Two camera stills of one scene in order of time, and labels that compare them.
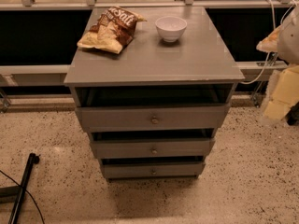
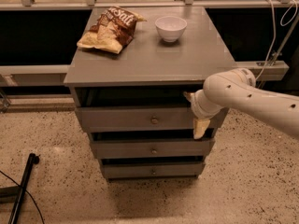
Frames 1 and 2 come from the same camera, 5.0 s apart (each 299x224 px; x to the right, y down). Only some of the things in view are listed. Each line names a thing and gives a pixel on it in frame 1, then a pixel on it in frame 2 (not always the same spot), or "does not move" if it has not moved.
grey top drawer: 153,118 does not move
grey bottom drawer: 152,170 does not move
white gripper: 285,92 -> 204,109
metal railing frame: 56,75 does not move
